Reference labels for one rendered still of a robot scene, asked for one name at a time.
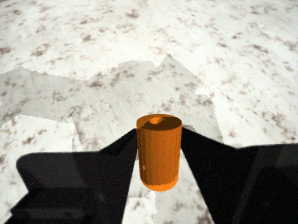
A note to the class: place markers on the orange knob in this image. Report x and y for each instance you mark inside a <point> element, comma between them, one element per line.
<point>159,143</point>

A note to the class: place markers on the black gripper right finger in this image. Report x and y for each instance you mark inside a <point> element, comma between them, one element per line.
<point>226,175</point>

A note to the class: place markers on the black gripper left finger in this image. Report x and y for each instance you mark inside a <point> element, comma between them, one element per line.
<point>107,172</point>

